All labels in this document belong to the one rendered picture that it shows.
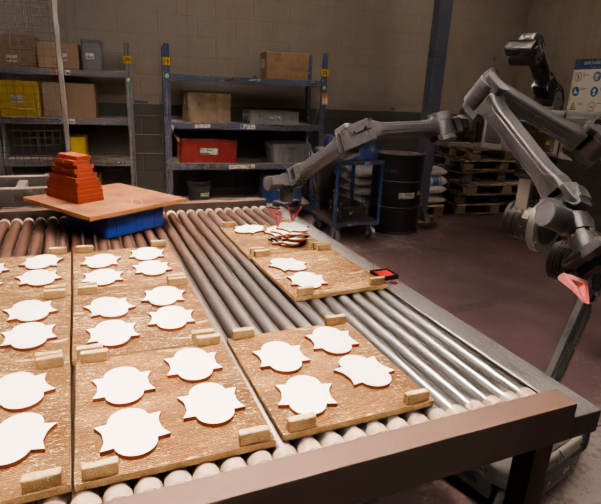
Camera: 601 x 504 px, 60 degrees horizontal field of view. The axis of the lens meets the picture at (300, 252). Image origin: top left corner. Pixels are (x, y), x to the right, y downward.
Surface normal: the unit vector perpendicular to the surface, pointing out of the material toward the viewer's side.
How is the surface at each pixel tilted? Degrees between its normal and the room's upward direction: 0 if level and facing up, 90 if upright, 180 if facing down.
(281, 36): 90
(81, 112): 90
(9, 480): 0
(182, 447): 0
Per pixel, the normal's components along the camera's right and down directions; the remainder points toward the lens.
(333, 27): 0.28, 0.31
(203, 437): 0.04, -0.95
